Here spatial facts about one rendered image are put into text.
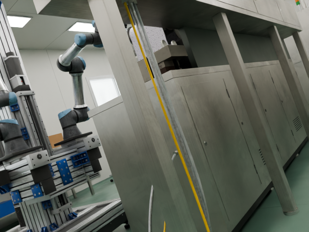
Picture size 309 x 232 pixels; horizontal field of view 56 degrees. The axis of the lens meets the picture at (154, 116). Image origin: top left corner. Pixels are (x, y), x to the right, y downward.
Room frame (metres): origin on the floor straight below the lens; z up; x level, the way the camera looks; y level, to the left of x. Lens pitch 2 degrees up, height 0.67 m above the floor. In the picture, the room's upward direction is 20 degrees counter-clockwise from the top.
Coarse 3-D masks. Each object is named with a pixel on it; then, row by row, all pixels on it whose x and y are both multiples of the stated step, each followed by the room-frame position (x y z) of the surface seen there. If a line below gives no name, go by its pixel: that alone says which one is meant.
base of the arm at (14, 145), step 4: (20, 136) 1.91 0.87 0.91; (8, 140) 1.87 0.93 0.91; (12, 140) 1.87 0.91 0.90; (16, 140) 1.88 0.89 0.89; (20, 140) 1.90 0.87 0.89; (24, 140) 1.95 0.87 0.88; (8, 144) 1.87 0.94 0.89; (12, 144) 1.87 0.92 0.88; (16, 144) 1.87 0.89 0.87; (20, 144) 1.88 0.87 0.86; (24, 144) 1.91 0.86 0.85; (8, 148) 1.86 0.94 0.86; (12, 148) 1.86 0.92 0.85; (16, 148) 1.86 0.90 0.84; (20, 148) 1.87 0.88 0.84; (24, 148) 1.89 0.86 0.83; (28, 148) 1.92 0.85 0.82; (8, 152) 1.85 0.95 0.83; (12, 152) 1.85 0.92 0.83
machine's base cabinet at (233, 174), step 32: (160, 96) 1.42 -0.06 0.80; (192, 96) 1.44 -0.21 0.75; (224, 96) 1.72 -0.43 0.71; (256, 96) 2.13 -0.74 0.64; (288, 96) 2.79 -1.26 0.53; (96, 128) 1.75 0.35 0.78; (128, 128) 1.59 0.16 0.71; (192, 128) 1.37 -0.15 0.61; (224, 128) 1.61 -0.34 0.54; (288, 128) 2.50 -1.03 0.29; (128, 160) 1.64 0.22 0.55; (224, 160) 1.51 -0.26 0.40; (256, 160) 1.81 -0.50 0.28; (288, 160) 2.40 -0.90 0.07; (128, 192) 1.70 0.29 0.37; (192, 192) 1.43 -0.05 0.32; (224, 192) 1.42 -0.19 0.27; (256, 192) 1.69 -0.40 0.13; (160, 224) 1.60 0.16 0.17; (224, 224) 1.36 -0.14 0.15
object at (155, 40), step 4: (160, 32) 1.65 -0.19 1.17; (152, 36) 1.69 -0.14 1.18; (156, 36) 1.67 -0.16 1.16; (160, 36) 1.65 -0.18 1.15; (164, 36) 1.64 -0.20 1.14; (152, 40) 1.69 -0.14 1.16; (156, 40) 1.67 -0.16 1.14; (160, 40) 1.66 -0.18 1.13; (152, 44) 1.70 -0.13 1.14; (156, 44) 1.68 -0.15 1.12; (160, 44) 1.66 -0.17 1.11; (168, 44) 1.64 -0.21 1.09; (136, 48) 1.77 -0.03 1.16; (152, 48) 1.70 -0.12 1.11; (156, 48) 1.69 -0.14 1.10; (160, 48) 1.67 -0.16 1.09; (136, 52) 1.78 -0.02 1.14; (140, 52) 1.76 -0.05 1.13; (144, 52) 1.74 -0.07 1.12; (140, 56) 1.77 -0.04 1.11
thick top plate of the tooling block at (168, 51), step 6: (162, 48) 1.43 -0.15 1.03; (168, 48) 1.41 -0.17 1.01; (174, 48) 1.45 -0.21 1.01; (180, 48) 1.50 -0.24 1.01; (156, 54) 1.46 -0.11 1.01; (162, 54) 1.44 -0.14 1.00; (168, 54) 1.42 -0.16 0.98; (174, 54) 1.44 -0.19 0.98; (180, 54) 1.48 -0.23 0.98; (186, 54) 1.53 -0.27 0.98; (156, 60) 1.47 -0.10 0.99; (162, 60) 1.45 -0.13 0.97; (168, 60) 1.48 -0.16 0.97
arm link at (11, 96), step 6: (0, 78) 1.82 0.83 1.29; (0, 84) 1.75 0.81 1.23; (0, 90) 1.70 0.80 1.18; (6, 90) 1.72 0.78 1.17; (0, 96) 1.66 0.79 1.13; (6, 96) 1.67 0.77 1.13; (12, 96) 1.69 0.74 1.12; (0, 102) 1.65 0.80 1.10; (6, 102) 1.67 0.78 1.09; (12, 102) 1.70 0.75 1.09
